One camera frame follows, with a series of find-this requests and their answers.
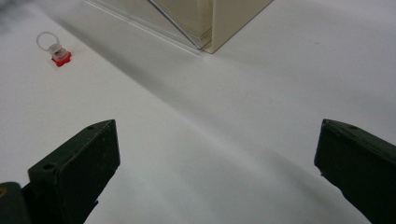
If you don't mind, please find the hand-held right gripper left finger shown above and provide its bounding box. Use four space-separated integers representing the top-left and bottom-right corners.
21 119 121 224

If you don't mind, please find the beige open box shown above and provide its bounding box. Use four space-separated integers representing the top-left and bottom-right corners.
83 0 275 55

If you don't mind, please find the red cap with clear ring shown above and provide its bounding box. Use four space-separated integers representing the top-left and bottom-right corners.
35 31 73 68

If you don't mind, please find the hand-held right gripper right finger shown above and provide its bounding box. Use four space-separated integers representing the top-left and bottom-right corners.
314 118 396 224

